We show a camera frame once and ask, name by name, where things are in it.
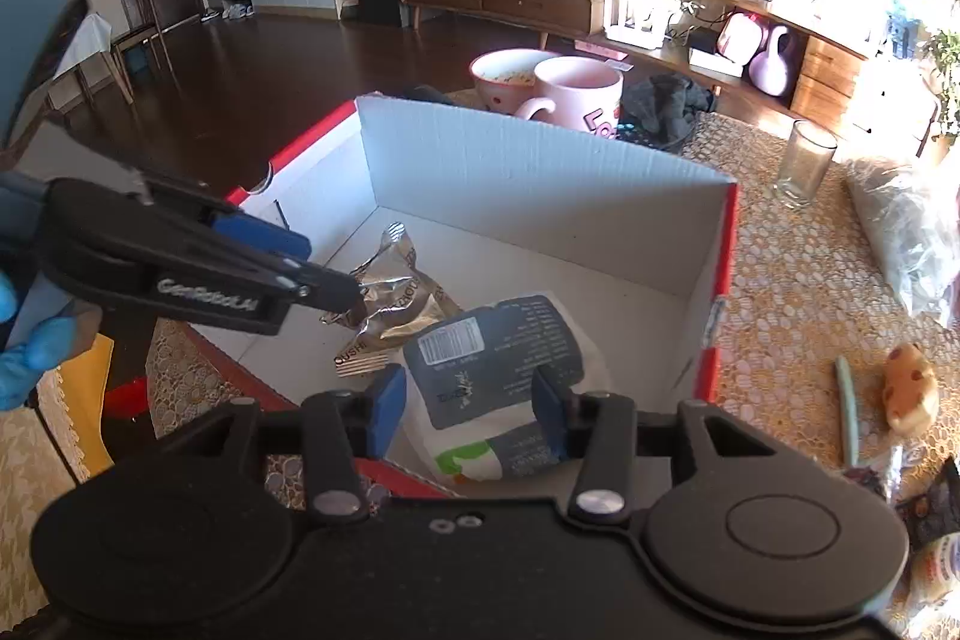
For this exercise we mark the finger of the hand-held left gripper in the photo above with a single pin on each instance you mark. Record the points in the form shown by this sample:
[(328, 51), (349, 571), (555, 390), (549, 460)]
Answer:
[(330, 291), (262, 235)]

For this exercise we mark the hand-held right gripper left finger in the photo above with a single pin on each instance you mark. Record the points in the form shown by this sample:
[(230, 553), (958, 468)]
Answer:
[(386, 411)]

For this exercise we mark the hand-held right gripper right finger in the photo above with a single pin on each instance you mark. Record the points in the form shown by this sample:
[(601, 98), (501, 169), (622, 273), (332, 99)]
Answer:
[(549, 415)]

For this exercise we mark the silver foil snack packet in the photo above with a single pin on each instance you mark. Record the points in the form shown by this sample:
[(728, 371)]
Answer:
[(397, 310)]

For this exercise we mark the grey white packet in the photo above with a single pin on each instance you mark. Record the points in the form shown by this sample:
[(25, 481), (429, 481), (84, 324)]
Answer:
[(487, 355)]

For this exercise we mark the white red cardboard box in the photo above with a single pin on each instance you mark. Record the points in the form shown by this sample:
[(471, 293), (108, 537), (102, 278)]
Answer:
[(525, 197)]

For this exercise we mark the person's left hand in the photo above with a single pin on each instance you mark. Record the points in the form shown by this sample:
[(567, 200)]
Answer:
[(22, 355)]

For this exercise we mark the red black bag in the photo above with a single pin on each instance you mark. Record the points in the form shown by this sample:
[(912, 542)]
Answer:
[(131, 404)]

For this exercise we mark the table with white cloth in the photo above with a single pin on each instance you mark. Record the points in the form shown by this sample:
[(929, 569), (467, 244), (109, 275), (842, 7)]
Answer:
[(82, 48)]

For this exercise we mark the wooden chair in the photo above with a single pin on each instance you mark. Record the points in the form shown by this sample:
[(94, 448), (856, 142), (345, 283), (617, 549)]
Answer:
[(142, 40)]

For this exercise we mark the pair of shoes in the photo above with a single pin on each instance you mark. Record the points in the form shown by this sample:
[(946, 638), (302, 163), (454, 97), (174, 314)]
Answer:
[(229, 10)]

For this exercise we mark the pink dotted bowl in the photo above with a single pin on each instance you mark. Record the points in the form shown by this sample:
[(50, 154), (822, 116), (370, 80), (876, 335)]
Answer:
[(502, 78)]

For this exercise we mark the green stick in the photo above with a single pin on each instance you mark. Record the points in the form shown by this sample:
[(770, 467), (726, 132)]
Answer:
[(847, 415)]

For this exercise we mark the pink mug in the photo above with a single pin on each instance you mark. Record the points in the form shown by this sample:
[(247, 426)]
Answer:
[(577, 93)]

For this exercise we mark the black cloth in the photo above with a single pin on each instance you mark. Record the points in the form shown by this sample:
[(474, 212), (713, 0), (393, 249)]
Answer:
[(667, 108)]

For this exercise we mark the wooden sideboard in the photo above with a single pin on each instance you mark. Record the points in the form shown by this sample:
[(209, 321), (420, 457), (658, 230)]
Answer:
[(525, 3)]

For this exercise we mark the clear drinking glass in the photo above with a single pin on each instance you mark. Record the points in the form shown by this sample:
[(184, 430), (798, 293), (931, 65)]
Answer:
[(802, 168)]

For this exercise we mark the orange spotted plush toy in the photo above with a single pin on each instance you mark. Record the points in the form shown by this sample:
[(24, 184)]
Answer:
[(909, 385)]

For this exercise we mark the pink book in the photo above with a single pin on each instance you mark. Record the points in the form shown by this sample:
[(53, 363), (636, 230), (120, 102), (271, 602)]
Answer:
[(600, 48)]

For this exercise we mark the black snack packet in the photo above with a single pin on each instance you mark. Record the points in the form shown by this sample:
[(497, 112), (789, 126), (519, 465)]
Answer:
[(934, 497)]

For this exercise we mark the white letter light box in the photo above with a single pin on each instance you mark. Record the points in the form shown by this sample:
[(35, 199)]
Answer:
[(637, 21)]

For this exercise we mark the small black box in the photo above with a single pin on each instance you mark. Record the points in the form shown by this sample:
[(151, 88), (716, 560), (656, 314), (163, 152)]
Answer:
[(703, 42)]

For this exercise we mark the clear plastic bag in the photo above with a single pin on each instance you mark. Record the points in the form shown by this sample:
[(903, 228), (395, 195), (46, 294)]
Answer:
[(907, 227)]

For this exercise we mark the purple swan vase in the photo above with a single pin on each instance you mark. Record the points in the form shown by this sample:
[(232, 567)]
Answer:
[(772, 70)]

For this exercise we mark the pink case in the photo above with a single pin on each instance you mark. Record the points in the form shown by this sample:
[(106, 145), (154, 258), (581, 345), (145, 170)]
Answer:
[(739, 39)]

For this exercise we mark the white orange packet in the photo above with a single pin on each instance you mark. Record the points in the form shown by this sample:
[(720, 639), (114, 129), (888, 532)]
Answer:
[(941, 572)]

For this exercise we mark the leafy houseplant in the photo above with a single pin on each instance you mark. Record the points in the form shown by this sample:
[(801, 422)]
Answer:
[(946, 48)]

